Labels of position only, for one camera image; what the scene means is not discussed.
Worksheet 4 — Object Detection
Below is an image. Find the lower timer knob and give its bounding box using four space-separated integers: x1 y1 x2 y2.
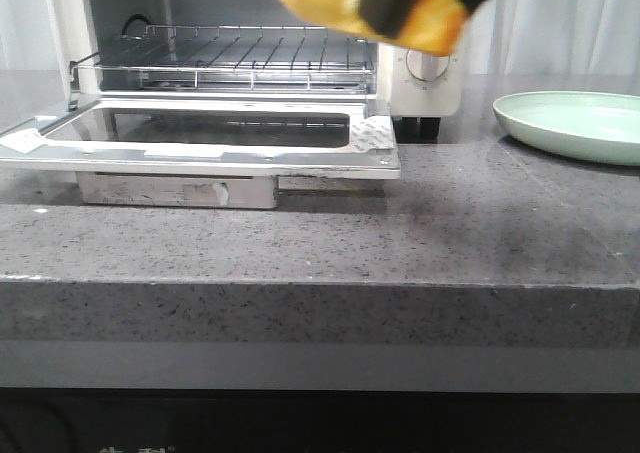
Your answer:
405 50 451 83

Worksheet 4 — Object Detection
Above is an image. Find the metal wire oven rack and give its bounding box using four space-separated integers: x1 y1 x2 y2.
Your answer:
69 24 377 95

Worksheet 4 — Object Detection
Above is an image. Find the glass oven door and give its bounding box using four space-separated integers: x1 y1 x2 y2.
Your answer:
1 94 401 209

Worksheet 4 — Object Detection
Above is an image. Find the light green plate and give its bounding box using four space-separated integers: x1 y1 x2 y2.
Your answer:
492 91 639 167

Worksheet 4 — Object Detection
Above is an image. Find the golden striped bread roll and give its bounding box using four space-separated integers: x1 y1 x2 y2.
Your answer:
278 0 469 56

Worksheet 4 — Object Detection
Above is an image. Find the white Toshiba toaster oven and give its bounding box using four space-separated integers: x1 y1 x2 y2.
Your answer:
51 0 462 142

